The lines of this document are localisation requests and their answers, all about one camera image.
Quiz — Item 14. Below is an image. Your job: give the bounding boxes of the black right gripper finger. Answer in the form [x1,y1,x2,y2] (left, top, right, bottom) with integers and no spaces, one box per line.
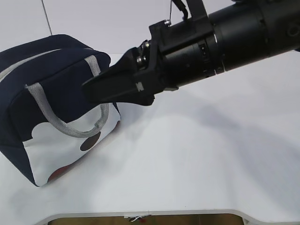
[82,47,154,105]

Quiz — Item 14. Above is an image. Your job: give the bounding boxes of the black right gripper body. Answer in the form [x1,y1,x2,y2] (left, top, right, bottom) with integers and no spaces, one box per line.
[135,0,225,96]

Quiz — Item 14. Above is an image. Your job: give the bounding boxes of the navy blue lunch bag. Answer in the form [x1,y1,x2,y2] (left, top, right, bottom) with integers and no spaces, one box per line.
[0,35,121,187]

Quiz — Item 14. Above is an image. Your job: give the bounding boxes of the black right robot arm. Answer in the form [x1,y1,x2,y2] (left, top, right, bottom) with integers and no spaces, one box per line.
[82,0,300,106]

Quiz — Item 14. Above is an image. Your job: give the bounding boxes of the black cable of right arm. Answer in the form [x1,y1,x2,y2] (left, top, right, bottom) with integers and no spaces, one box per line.
[172,0,190,21]

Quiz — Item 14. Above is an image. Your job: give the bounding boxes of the cables under table edge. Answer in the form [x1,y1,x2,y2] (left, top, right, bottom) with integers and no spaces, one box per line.
[123,214,152,223]

